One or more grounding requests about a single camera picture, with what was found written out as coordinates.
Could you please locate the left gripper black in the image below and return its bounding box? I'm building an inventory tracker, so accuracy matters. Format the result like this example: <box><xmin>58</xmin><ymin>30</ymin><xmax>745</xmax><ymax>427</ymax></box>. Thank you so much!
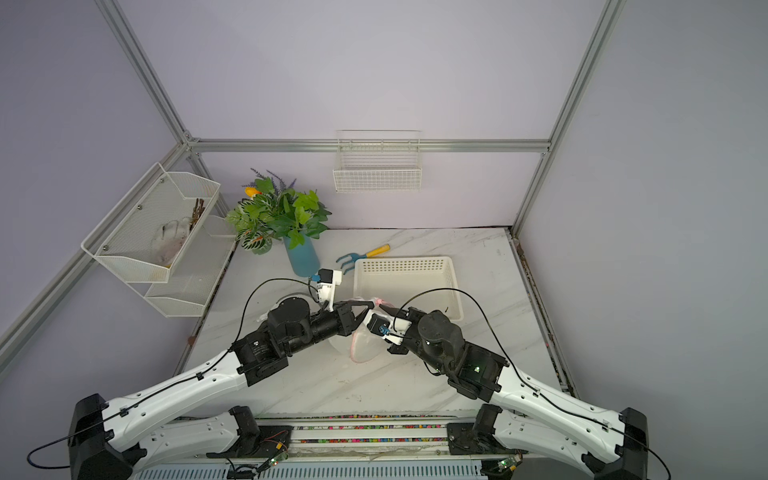
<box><xmin>285</xmin><ymin>300</ymin><xmax>373</xmax><ymax>356</ymax></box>

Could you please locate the pink trimmed laundry bag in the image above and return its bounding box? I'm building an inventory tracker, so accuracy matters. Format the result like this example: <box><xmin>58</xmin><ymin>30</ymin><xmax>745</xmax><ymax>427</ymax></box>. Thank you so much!
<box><xmin>330</xmin><ymin>297</ymin><xmax>387</xmax><ymax>363</ymax></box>

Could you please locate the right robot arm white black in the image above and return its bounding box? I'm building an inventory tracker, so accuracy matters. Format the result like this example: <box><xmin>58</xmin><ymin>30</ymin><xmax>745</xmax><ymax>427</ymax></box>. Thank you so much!
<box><xmin>366</xmin><ymin>304</ymin><xmax>649</xmax><ymax>479</ymax></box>

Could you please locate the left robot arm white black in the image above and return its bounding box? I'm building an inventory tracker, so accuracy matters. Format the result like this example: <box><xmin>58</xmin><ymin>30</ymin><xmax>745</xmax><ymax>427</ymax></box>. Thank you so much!
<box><xmin>67</xmin><ymin>297</ymin><xmax>380</xmax><ymax>479</ymax></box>

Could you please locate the white plastic basket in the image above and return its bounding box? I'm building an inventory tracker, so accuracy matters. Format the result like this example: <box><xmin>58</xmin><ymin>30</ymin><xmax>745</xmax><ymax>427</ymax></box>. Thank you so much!
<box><xmin>353</xmin><ymin>256</ymin><xmax>464</xmax><ymax>322</ymax></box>

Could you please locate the blue yellow garden fork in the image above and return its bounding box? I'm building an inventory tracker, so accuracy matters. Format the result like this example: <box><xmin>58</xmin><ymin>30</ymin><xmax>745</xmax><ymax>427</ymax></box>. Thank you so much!
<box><xmin>336</xmin><ymin>244</ymin><xmax>391</xmax><ymax>275</ymax></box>

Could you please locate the teal vase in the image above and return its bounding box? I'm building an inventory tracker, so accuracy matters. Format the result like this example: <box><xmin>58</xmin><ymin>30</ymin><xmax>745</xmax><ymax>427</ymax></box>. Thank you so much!
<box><xmin>283</xmin><ymin>236</ymin><xmax>320</xmax><ymax>278</ymax></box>

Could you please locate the artificial green plant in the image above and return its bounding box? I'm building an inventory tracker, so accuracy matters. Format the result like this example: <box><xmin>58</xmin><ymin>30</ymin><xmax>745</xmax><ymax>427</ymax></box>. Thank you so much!
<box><xmin>225</xmin><ymin>171</ymin><xmax>332</xmax><ymax>255</ymax></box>

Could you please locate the clear glove in shelf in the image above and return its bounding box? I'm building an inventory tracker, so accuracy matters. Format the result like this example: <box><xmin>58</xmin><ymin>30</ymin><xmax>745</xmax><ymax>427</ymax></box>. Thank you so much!
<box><xmin>150</xmin><ymin>217</ymin><xmax>191</xmax><ymax>267</ymax></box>

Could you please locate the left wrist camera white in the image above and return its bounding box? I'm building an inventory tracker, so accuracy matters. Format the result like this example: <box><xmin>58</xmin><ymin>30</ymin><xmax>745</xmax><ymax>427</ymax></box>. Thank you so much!
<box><xmin>310</xmin><ymin>269</ymin><xmax>343</xmax><ymax>311</ymax></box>

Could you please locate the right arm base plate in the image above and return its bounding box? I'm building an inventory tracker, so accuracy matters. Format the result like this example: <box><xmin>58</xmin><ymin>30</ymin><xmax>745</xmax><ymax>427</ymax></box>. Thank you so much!
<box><xmin>446</xmin><ymin>423</ymin><xmax>522</xmax><ymax>455</ymax></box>

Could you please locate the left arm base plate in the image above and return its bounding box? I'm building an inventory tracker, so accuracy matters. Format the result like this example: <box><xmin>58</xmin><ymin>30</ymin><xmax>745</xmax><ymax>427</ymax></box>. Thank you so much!
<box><xmin>206</xmin><ymin>425</ymin><xmax>294</xmax><ymax>459</ymax></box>

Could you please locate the white wire wall basket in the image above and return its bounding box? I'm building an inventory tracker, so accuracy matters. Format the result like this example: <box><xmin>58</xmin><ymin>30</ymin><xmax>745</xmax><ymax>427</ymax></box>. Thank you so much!
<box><xmin>333</xmin><ymin>130</ymin><xmax>422</xmax><ymax>193</ymax></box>

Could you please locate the white mesh wall shelf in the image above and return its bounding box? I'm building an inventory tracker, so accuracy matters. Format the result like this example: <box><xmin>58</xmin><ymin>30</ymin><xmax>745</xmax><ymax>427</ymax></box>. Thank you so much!
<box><xmin>81</xmin><ymin>163</ymin><xmax>235</xmax><ymax>318</ymax></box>

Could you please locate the aluminium frame rail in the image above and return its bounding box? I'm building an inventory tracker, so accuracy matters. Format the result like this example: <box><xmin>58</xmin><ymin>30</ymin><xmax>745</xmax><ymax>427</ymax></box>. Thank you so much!
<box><xmin>188</xmin><ymin>139</ymin><xmax>551</xmax><ymax>153</ymax></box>

